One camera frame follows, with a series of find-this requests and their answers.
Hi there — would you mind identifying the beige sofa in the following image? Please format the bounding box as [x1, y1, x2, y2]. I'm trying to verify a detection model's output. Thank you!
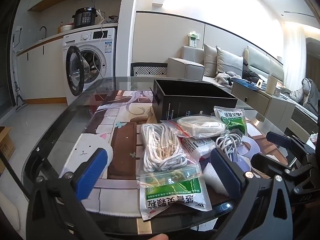
[166, 45, 286, 92]

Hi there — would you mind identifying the grey cushion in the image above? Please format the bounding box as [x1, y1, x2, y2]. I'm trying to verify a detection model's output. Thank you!
[215, 46, 244, 78]
[202, 43, 218, 78]

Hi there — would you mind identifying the floor mop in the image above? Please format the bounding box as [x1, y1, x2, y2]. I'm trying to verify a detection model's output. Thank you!
[12, 33, 26, 112]

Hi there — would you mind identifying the zip bag of white strap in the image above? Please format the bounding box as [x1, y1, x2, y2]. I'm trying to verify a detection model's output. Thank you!
[167, 114, 229, 140]

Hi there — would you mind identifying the grey furry throw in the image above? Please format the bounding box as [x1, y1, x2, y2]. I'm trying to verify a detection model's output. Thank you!
[215, 71, 242, 88]

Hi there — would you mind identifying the black patterned chair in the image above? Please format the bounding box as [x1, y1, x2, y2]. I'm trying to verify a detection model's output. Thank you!
[130, 62, 168, 78]

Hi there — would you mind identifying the white foil pouch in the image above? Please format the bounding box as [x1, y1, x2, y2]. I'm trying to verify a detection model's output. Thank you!
[180, 137, 215, 162]

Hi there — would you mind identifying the blue mat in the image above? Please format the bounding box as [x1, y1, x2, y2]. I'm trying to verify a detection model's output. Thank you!
[234, 77, 267, 91]

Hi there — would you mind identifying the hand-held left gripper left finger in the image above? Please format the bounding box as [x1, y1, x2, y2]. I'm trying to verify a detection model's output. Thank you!
[26, 148, 108, 240]

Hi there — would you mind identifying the black jacket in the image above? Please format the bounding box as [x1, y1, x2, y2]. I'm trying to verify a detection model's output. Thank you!
[242, 58, 262, 83]

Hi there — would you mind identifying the beige sideboard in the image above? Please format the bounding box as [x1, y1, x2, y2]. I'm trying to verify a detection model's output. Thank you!
[231, 79, 297, 132]

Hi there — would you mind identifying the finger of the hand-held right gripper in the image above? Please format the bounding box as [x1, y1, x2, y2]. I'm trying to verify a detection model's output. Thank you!
[251, 153, 311, 181]
[266, 132, 315, 161]

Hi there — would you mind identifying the kitchen counter cabinet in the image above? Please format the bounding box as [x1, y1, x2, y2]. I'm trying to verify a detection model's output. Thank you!
[16, 34, 68, 104]

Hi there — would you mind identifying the grey puffer jacket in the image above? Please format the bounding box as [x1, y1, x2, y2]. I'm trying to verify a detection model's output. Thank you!
[289, 77, 320, 117]

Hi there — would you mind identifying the white cable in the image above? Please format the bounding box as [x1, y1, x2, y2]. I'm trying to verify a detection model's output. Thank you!
[90, 0, 107, 78]
[214, 131, 244, 162]

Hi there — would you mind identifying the black cardboard box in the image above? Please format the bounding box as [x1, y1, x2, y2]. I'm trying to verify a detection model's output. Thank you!
[152, 79, 238, 124]

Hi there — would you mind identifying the white washing machine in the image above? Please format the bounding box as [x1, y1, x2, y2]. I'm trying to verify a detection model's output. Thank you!
[62, 27, 117, 106]

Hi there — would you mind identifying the brown cardboard box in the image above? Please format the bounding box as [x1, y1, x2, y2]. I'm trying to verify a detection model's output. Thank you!
[0, 126, 16, 175]

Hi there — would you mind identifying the zip bag of white rope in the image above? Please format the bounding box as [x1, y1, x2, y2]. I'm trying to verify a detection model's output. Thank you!
[137, 122, 202, 180]

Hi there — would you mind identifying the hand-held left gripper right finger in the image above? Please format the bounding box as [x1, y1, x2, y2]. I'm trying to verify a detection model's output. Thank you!
[210, 147, 293, 240]

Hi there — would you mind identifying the white paper roll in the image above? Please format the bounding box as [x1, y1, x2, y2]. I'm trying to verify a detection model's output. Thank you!
[265, 75, 278, 95]

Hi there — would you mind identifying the black pressure cooker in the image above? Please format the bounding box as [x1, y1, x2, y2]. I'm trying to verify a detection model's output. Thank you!
[72, 7, 99, 29]

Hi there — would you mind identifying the printed table mat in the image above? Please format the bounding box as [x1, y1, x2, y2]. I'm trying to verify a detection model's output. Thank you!
[59, 89, 278, 217]

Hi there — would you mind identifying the white curtain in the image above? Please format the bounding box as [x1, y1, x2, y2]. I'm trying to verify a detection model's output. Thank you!
[282, 22, 307, 92]

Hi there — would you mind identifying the white hanging cable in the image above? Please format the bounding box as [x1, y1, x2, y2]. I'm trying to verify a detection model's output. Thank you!
[90, 0, 107, 78]

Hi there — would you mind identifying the wall-mounted white holder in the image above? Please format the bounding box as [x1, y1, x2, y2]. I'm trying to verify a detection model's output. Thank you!
[187, 31, 202, 48]

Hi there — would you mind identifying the green medicine packet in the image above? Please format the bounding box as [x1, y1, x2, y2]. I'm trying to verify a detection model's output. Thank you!
[139, 171, 213, 222]
[214, 106, 248, 137]

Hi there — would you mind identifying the white foam piece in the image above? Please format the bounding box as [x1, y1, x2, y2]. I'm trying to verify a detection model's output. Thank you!
[202, 162, 231, 197]

